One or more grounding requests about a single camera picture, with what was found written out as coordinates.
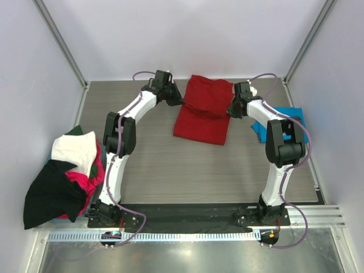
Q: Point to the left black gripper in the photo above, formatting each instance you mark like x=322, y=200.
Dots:
x=178, y=99

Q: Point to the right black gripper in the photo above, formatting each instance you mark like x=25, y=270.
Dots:
x=231, y=111

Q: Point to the red t shirt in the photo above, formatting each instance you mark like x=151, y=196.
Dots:
x=204, y=117

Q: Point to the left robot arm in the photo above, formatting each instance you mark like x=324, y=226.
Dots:
x=120, y=138

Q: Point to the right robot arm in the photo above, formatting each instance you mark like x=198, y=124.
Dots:
x=285, y=146

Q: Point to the dark green t shirt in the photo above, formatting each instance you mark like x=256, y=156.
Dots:
x=76, y=131

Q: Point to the white t shirt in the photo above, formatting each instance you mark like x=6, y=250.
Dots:
x=80, y=150

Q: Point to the black t shirt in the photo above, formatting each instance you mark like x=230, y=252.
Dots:
x=52, y=195

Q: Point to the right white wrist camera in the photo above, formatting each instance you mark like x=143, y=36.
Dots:
x=253, y=88

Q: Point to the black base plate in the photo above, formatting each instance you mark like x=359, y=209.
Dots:
x=198, y=216

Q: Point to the slotted cable duct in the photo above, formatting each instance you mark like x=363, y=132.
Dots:
x=113, y=236

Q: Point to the left aluminium frame post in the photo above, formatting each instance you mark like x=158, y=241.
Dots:
x=47, y=17

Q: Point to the aluminium frame post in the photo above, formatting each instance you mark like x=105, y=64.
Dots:
x=47, y=17
x=310, y=37

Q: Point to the right aluminium frame post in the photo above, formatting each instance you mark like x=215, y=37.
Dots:
x=310, y=37

